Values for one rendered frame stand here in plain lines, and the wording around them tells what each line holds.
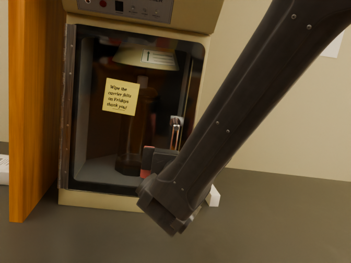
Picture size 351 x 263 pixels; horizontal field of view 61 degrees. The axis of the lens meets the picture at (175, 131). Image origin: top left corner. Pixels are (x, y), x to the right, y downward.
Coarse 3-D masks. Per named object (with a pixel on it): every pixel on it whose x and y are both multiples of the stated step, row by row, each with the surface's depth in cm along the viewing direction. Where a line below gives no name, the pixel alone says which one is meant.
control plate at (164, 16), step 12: (84, 0) 59; (96, 0) 59; (108, 0) 59; (120, 0) 59; (132, 0) 58; (144, 0) 58; (156, 0) 58; (168, 0) 58; (96, 12) 62; (108, 12) 61; (120, 12) 61; (132, 12) 61; (144, 12) 61; (168, 12) 60
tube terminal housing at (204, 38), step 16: (80, 16) 65; (144, 32) 66; (160, 32) 66; (176, 32) 67; (192, 32) 67; (208, 48) 68; (64, 192) 76; (80, 192) 76; (112, 208) 78; (128, 208) 78
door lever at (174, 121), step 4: (172, 120) 71; (176, 120) 71; (172, 124) 71; (176, 124) 66; (172, 128) 67; (176, 128) 66; (172, 132) 67; (176, 132) 67; (172, 136) 67; (176, 136) 67; (172, 140) 67; (176, 140) 67; (172, 144) 67; (176, 144) 68; (172, 148) 68; (176, 148) 68
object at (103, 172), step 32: (96, 32) 65; (128, 32) 65; (96, 64) 66; (128, 64) 67; (160, 64) 67; (192, 64) 68; (96, 96) 68; (160, 96) 69; (192, 96) 70; (96, 128) 71; (128, 128) 71; (160, 128) 71; (192, 128) 72; (96, 160) 73; (128, 160) 73; (96, 192) 75; (128, 192) 76
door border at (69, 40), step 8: (72, 32) 64; (64, 40) 64; (72, 40) 65; (64, 48) 65; (72, 48) 65; (72, 56) 66; (64, 64) 66; (72, 64) 66; (64, 72) 66; (72, 72) 67; (72, 80) 67; (64, 88) 67; (72, 88) 68; (64, 96) 68; (72, 96) 68; (64, 104) 69; (64, 112) 69; (64, 120) 70; (64, 128) 70; (64, 136) 71; (64, 144) 71; (64, 152) 72; (64, 160) 72; (64, 168) 73; (64, 176) 74; (64, 184) 74
